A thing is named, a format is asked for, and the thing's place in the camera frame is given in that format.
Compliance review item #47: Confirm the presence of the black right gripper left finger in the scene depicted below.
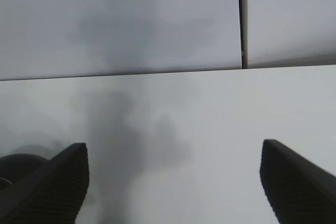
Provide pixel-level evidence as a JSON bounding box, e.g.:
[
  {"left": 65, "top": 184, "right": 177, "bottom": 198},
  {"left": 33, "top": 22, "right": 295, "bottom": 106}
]
[{"left": 1, "top": 143, "right": 89, "bottom": 223}]

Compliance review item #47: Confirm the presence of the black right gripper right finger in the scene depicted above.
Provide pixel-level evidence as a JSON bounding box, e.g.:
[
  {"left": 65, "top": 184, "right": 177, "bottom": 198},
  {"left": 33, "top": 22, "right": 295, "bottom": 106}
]
[{"left": 259, "top": 140, "right": 335, "bottom": 223}]

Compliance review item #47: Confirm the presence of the black cast iron teapot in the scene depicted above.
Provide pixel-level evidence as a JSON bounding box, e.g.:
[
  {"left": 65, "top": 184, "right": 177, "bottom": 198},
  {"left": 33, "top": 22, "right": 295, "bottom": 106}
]
[{"left": 0, "top": 153, "right": 50, "bottom": 196}]

